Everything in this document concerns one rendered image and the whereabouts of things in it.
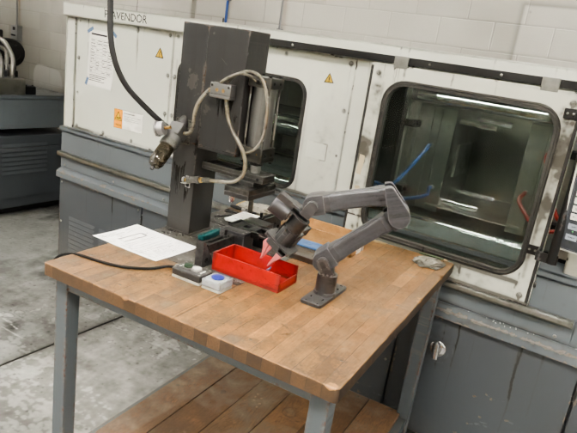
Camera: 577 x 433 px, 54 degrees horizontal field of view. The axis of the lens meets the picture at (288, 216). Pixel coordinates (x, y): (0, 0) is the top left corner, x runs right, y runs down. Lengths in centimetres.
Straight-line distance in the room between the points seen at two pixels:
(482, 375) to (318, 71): 145
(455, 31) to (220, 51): 282
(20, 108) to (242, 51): 322
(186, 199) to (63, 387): 75
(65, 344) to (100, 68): 195
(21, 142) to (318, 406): 398
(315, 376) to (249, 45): 108
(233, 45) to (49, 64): 566
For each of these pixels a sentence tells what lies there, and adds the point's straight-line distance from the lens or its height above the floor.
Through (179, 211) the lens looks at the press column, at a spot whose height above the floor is 98.
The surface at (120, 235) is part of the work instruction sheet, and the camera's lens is 208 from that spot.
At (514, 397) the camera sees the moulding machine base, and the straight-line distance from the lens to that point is 250.
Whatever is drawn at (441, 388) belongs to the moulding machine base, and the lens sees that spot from 257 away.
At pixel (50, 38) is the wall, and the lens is 747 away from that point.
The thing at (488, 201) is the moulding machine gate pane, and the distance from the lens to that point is 227.
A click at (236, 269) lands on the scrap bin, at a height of 93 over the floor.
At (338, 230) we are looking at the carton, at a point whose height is 95.
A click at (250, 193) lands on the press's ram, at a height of 113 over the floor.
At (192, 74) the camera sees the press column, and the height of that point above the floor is 148.
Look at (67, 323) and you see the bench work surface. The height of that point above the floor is 71.
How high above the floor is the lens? 161
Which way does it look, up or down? 16 degrees down
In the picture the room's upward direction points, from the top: 9 degrees clockwise
